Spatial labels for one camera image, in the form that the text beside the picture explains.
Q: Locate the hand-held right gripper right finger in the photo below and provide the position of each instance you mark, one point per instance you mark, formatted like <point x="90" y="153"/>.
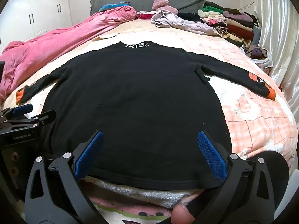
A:
<point x="211" y="155"/>

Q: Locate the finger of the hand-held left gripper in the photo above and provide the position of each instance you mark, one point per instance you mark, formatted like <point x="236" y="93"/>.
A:
<point x="45" y="116"/>
<point x="22" y="109"/>

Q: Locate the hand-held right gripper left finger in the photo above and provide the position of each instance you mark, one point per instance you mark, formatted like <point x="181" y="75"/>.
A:
<point x="87" y="155"/>

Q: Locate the black sweater with orange cuffs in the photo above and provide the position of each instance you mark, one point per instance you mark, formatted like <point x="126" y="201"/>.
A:
<point x="140" y="98"/>

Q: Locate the white plastic bag of clothes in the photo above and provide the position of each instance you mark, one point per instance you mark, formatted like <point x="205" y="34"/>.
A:
<point x="266" y="61"/>

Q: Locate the pile of folded clothes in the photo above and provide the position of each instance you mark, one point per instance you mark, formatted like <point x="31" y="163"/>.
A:
<point x="238" y="28"/>

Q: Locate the person's right hand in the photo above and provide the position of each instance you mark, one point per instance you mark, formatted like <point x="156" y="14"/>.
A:
<point x="182" y="215"/>

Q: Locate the orange white printed blanket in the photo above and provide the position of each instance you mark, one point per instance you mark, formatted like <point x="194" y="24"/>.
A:
<point x="257" y="121"/>

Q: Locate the pink duvet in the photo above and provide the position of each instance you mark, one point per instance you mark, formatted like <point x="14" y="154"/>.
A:
<point x="46" y="46"/>

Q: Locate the watermelon print cloth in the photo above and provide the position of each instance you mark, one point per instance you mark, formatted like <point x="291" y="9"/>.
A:
<point x="130" y="211"/>

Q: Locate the white wardrobe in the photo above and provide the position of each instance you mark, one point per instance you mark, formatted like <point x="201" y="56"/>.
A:
<point x="35" y="9"/>

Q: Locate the beige bed sheet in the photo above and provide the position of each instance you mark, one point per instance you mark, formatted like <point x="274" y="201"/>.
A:
<point x="135" y="30"/>

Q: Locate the blue cloth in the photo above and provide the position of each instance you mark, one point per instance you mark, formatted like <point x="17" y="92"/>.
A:
<point x="114" y="5"/>

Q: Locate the lilac garment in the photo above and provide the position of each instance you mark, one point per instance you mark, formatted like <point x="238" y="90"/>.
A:
<point x="182" y="24"/>

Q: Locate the black garment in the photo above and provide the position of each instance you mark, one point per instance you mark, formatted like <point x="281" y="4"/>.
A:
<point x="189" y="16"/>

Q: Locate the red garment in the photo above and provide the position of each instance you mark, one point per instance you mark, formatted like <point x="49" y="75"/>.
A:
<point x="146" y="16"/>

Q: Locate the white satin curtain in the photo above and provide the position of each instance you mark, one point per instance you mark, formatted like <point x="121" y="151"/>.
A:
<point x="280" y="28"/>

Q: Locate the grey headboard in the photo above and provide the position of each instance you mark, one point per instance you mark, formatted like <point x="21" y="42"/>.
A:
<point x="140" y="1"/>

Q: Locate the pink fluffy garment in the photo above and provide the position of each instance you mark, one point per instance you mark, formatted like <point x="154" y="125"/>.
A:
<point x="161" y="3"/>

